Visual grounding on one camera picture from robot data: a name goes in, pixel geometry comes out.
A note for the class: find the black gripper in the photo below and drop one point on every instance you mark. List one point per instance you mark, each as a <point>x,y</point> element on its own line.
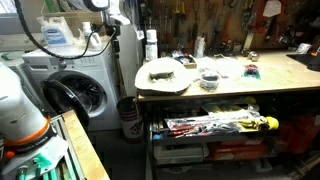
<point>115,34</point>

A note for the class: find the white can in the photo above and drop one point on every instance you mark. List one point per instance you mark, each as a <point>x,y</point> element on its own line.
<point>151,43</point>

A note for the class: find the small white detergent bottle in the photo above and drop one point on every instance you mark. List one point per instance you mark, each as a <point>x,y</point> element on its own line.
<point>90,38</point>

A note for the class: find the white front-load washing machine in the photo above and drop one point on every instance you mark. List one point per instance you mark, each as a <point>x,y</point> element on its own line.
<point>83,66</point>

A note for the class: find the large white detergent jug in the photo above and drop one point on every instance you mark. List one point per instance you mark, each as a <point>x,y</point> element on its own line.
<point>55,33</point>

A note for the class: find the shallow wooden tray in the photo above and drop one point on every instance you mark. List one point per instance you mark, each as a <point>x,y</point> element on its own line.
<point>190,64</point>

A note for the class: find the slim white bottle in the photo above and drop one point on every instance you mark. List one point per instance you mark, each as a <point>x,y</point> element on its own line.
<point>200,46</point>

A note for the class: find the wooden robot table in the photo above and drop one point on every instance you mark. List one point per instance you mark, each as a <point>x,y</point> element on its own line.
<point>83,146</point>

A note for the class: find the clear plastic bags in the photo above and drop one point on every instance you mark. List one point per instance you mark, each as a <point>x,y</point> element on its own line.
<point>223,66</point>

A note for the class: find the plastic bag of tools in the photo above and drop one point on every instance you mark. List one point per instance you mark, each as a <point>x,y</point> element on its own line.
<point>206,125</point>

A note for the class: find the pegboard with hanging tools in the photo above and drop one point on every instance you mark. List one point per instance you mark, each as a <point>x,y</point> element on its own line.
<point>233,20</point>

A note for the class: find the white storage bins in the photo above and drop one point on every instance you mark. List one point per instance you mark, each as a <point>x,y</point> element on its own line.
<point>180,154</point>

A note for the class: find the small colourful toy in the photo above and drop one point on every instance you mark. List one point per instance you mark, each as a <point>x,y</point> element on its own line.
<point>251,71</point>

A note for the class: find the shiny metal balls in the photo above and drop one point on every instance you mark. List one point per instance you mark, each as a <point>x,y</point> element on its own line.
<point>254,56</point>

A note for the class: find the red boxes under bench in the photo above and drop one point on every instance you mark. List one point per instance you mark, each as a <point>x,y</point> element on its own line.
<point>236,150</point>

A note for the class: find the wooden top workbench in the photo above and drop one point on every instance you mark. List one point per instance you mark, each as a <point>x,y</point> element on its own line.
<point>283,76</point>

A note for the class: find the yellow glove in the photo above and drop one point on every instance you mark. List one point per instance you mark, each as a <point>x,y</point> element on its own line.
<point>271,123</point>

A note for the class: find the white tape roll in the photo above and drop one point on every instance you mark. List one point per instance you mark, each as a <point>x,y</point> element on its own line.
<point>303,48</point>

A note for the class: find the black flat tray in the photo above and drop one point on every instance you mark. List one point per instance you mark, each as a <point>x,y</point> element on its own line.
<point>310,61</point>

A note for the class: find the robot mount with green clamps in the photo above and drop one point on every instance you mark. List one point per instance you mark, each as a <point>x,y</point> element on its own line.
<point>40,160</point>

